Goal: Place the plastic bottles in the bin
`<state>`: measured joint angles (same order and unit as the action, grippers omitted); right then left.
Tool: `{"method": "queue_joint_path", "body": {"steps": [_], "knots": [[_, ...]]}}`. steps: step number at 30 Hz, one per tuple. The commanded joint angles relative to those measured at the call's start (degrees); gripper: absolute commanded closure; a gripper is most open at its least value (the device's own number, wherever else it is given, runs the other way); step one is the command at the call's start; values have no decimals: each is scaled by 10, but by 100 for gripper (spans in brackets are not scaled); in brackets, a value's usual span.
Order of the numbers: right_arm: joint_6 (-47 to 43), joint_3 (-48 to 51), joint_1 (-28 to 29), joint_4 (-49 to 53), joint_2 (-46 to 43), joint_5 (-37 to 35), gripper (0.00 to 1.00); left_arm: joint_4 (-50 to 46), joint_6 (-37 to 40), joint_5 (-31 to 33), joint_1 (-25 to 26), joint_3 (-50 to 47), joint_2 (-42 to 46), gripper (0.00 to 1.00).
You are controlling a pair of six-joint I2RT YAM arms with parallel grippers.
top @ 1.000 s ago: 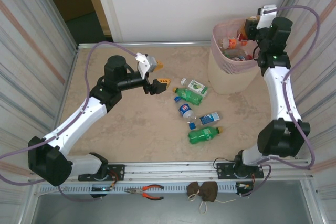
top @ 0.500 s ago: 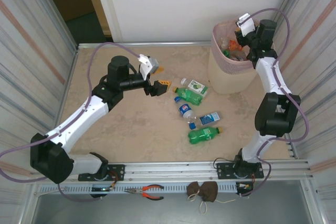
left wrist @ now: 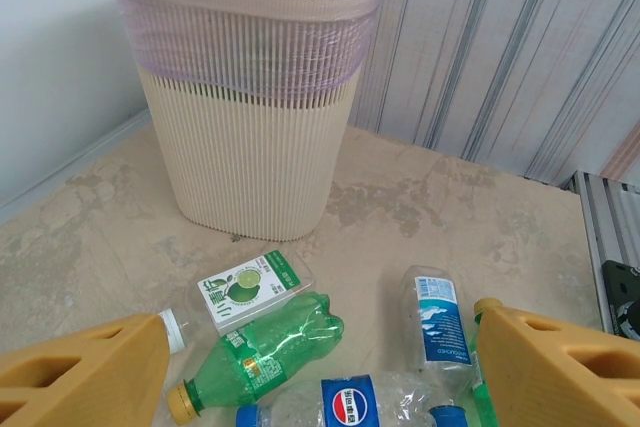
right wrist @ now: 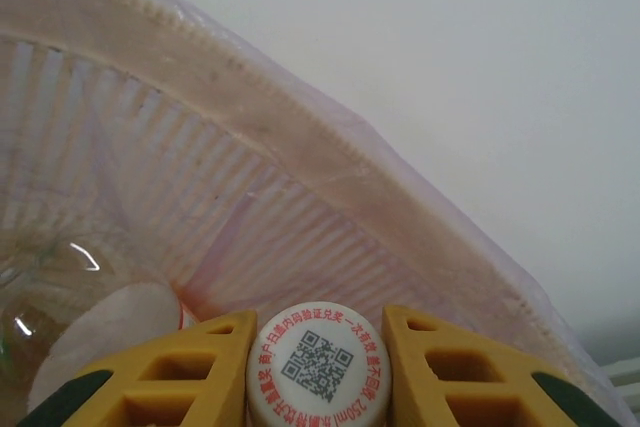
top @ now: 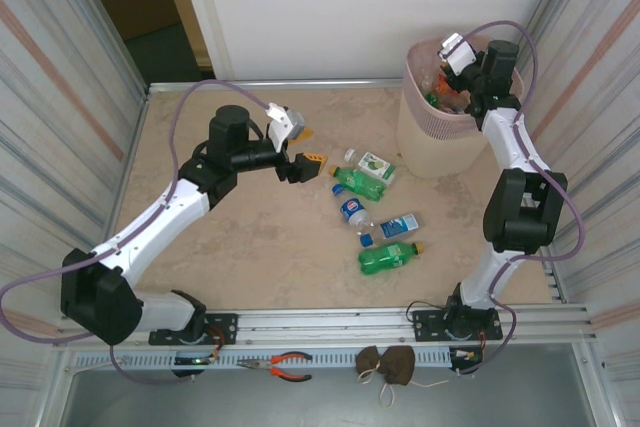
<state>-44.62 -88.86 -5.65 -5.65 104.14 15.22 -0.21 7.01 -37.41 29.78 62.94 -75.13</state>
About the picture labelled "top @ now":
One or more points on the clear Pepsi bottle blue cap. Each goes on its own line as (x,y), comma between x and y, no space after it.
(352,209)

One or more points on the brown cloth pouch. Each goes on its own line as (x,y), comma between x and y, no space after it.
(367,361)
(400,364)

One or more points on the beige bin with pink liner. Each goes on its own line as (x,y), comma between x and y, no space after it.
(435,157)

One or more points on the aluminium table edge strip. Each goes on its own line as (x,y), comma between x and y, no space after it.
(225,85)

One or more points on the lime label bottle white cap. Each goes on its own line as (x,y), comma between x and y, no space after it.
(375,164)

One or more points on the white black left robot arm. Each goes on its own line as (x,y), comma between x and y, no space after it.
(150,232)

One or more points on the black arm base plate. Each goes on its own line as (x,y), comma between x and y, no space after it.
(225,327)
(425,322)

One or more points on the small circuit board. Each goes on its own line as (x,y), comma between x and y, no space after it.
(195,361)
(465,356)

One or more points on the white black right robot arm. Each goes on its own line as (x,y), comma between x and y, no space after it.
(515,147)

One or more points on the light blue label bottle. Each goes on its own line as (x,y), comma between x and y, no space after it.
(397,226)

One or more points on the beige door frame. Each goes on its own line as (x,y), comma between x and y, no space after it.
(185,7)

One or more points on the aluminium mounting rail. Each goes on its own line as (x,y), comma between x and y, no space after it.
(325,327)

